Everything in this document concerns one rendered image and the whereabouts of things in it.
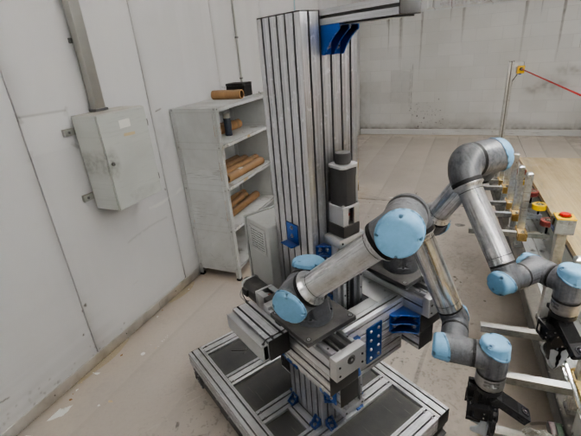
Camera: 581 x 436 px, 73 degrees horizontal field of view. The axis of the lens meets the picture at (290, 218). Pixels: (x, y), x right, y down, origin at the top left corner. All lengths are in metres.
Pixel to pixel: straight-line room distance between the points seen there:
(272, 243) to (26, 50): 1.73
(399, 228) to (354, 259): 0.16
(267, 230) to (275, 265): 0.18
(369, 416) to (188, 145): 2.38
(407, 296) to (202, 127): 2.16
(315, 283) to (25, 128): 1.95
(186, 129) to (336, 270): 2.45
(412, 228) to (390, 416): 1.42
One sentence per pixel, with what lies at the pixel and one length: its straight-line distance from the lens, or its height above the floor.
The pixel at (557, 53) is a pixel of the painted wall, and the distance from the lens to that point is 9.07.
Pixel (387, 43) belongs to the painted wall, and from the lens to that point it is 9.09.
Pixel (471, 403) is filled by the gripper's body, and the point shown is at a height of 0.96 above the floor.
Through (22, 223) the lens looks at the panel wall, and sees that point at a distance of 2.63.
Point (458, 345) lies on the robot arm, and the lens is 1.20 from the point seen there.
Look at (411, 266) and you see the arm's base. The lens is 1.69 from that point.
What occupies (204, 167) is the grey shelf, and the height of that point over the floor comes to 1.08.
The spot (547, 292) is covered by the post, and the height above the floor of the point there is 0.86.
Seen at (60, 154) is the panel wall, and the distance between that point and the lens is 2.74.
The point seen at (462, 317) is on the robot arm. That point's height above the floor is 1.16.
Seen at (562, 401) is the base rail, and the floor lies 0.70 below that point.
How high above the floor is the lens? 1.92
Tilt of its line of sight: 23 degrees down
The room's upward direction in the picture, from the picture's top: 5 degrees counter-clockwise
